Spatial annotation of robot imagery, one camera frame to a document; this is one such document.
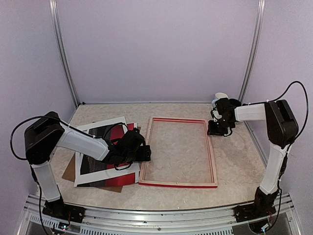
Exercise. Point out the aluminium corner post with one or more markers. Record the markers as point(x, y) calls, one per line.
point(253, 48)
point(62, 52)

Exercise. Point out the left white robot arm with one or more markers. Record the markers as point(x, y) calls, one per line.
point(49, 132)

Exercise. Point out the left aluminium corner post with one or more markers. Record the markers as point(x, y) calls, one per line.
point(62, 52)

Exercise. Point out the red black photo print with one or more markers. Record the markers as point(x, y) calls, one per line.
point(88, 165)

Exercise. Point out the white mat board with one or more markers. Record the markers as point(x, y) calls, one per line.
point(97, 173)

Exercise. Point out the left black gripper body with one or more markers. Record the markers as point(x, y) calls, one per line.
point(132, 157)

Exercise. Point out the right aluminium corner post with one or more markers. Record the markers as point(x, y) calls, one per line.
point(253, 48)

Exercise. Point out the dark green mug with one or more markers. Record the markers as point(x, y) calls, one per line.
point(235, 102)

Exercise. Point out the aluminium front rail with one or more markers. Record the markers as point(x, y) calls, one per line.
point(103, 221)

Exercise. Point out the wooden red picture frame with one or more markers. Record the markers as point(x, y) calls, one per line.
point(178, 154)

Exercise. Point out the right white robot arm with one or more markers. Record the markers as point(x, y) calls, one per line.
point(281, 125)

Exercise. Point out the brown backing board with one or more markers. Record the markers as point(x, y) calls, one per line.
point(69, 172)

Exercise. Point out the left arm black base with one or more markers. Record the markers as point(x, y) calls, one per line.
point(59, 209)

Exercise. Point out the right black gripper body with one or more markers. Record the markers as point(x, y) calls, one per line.
point(220, 128)

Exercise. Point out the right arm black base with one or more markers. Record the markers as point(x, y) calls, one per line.
point(263, 205)

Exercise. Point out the light blue mug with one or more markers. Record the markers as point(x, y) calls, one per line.
point(217, 97)

